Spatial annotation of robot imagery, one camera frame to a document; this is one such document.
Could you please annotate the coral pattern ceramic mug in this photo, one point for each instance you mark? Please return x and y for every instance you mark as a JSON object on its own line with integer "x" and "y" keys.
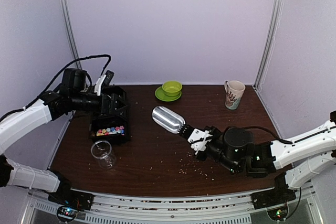
{"x": 234, "y": 91}

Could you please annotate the black three-compartment candy tray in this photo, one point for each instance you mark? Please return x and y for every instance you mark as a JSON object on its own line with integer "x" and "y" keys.
{"x": 114, "y": 129}

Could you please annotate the right aluminium frame post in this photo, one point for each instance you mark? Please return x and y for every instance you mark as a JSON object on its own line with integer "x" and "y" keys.
{"x": 270, "y": 41}

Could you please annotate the left aluminium frame post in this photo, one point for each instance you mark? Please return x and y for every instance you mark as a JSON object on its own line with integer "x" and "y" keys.
{"x": 69, "y": 30}

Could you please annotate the clear plastic jar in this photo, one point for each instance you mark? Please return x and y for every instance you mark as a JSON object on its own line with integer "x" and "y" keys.
{"x": 104, "y": 155}

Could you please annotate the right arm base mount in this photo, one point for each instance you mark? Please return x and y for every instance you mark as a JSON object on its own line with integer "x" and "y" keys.
{"x": 276, "y": 199}

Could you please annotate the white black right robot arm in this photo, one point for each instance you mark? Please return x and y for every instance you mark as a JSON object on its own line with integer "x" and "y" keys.
{"x": 236, "y": 150}

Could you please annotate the silver metal scoop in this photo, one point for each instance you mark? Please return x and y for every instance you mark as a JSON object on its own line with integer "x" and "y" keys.
{"x": 168, "y": 119}

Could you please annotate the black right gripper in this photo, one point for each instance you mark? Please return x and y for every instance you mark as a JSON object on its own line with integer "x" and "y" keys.
{"x": 213, "y": 130}

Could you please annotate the aluminium frame post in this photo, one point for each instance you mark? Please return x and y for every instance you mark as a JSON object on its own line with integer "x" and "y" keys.
{"x": 69, "y": 30}
{"x": 270, "y": 41}

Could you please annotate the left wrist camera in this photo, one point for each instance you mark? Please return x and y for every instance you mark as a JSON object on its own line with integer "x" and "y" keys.
{"x": 104, "y": 80}

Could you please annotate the green saucer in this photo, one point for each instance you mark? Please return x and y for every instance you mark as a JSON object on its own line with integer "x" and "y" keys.
{"x": 160, "y": 94}

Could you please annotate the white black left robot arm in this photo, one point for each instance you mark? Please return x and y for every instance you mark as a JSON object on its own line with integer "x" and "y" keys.
{"x": 101, "y": 99}

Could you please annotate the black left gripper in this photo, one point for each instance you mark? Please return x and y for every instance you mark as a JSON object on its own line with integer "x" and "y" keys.
{"x": 110, "y": 109}

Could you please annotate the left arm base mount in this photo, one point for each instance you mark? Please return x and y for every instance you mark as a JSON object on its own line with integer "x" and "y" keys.
{"x": 72, "y": 201}

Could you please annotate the green bowl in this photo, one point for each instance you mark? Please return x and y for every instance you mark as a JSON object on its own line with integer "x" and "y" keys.
{"x": 172, "y": 88}

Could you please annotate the front aluminium rail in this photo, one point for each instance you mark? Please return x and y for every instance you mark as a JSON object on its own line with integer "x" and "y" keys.
{"x": 230, "y": 208}

